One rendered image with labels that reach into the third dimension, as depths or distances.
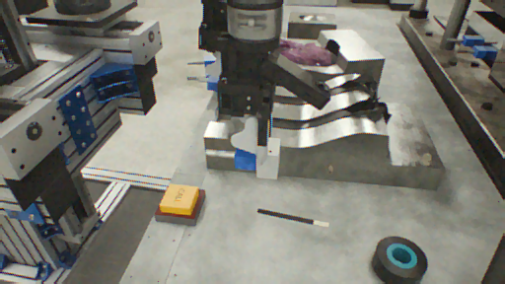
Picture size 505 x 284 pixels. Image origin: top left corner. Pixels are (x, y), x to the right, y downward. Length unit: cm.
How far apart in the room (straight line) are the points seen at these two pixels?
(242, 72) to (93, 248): 112
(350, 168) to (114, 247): 100
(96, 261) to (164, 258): 82
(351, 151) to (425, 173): 16
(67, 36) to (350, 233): 93
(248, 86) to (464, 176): 57
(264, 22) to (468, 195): 58
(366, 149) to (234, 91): 33
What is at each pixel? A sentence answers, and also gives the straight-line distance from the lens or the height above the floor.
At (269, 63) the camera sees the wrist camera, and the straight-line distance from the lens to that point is 48.
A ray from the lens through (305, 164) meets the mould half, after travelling 74.
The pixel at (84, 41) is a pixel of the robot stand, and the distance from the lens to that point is 113.
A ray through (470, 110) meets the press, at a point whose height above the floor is 78.
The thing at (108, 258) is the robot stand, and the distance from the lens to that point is 144.
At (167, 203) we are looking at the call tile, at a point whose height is 84.
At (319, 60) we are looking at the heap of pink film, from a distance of 110.
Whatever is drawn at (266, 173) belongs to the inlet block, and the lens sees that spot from 60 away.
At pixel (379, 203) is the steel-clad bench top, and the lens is 75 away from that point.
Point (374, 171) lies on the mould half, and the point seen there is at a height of 84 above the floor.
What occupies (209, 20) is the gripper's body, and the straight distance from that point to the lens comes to 77.
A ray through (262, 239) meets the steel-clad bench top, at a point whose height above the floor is 80.
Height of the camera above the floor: 132
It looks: 37 degrees down
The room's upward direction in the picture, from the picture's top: straight up
